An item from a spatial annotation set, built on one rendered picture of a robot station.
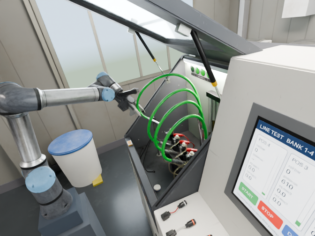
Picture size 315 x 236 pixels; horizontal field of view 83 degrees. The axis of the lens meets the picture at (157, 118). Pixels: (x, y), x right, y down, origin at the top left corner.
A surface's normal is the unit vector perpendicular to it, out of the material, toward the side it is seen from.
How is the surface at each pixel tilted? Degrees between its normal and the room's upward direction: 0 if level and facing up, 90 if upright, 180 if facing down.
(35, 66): 90
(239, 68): 76
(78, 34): 90
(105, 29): 90
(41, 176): 8
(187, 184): 90
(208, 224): 0
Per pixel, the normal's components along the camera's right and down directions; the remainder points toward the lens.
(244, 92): -0.93, 0.07
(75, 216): 0.46, 0.37
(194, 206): -0.14, -0.87
